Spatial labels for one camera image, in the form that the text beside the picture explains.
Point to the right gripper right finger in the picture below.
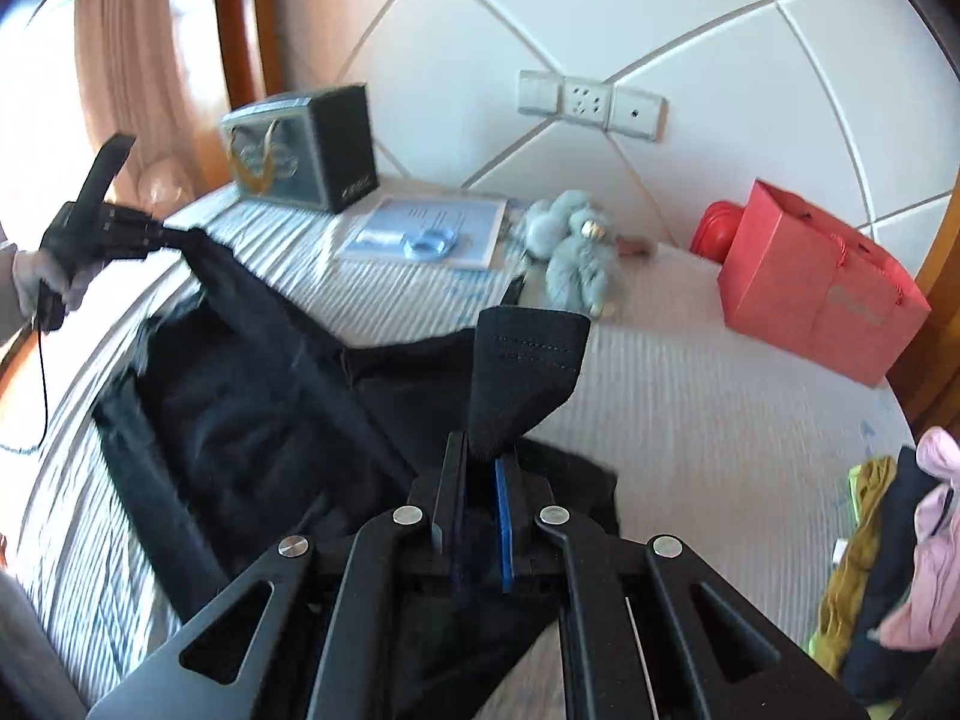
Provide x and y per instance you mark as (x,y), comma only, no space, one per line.
(525,555)

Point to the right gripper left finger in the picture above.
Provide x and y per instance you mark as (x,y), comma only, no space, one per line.
(448,503)

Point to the black t-shirt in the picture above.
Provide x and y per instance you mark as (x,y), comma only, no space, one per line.
(241,421)

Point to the white gloved left hand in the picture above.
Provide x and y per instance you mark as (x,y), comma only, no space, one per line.
(30,270)

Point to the striped bed sheet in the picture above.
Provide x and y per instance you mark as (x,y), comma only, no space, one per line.
(735,447)

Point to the dark green gift bag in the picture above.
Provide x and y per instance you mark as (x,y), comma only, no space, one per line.
(304,149)

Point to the grey plush toy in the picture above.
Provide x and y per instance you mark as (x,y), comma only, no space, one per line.
(572,238)

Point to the blue scissors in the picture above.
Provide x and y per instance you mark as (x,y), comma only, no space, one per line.
(429,245)

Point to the white paper sheet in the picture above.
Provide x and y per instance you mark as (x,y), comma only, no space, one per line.
(478,222)

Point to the olive yellow folded garment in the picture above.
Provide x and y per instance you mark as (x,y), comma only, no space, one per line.
(842,600)

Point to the red paper bag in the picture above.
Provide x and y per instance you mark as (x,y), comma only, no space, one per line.
(800,279)

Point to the navy folded garment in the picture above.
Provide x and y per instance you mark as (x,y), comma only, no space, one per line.
(871,673)

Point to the pink folded garment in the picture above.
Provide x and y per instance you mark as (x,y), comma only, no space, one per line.
(925,617)

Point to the wall switch socket panel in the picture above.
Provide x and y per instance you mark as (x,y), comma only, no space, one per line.
(626,111)

